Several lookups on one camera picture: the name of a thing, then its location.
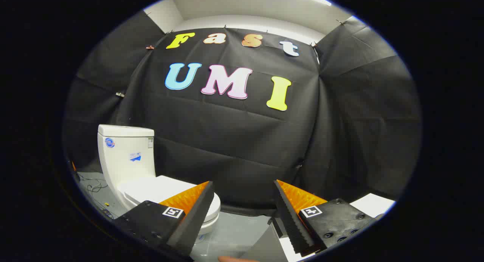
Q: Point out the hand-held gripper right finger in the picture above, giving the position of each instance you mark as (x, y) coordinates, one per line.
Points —
(293, 224)

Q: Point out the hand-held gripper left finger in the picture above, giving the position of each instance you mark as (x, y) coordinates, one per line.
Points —
(193, 224)

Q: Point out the white toilet lid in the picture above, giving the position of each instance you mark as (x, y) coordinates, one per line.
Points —
(159, 188)

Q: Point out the white toilet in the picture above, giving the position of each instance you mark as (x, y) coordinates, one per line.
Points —
(124, 167)

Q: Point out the black backdrop cloth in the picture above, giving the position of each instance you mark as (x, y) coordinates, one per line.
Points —
(227, 141)

